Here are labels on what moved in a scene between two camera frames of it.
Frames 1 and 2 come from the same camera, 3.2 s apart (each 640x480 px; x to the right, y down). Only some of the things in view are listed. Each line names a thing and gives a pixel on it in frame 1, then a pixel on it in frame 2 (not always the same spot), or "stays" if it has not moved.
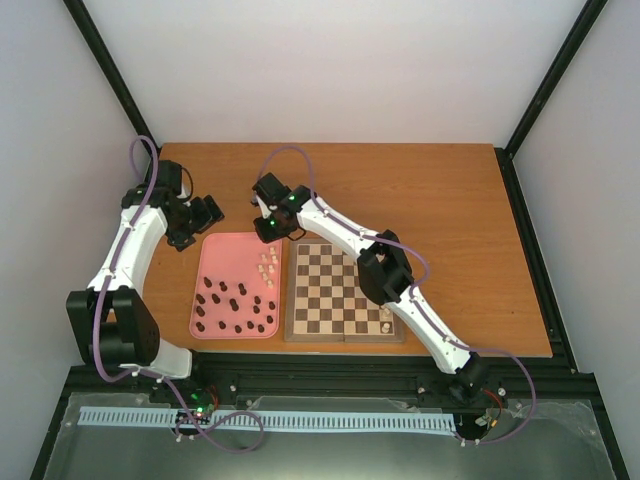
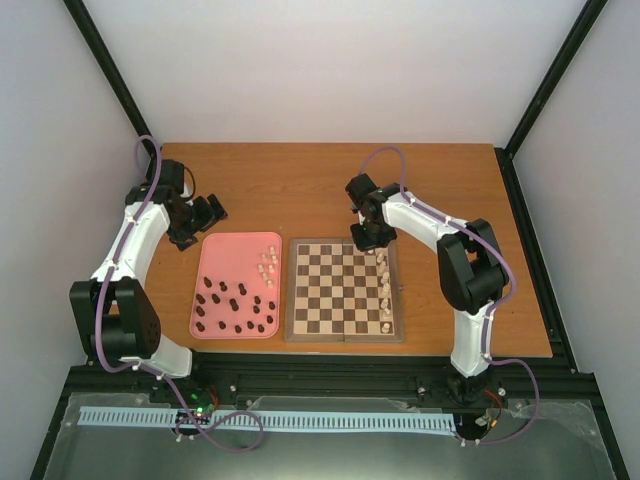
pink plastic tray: [237, 286] stays
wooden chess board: [326, 301] stays
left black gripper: [209, 215] stays
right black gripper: [265, 235] -> [365, 245]
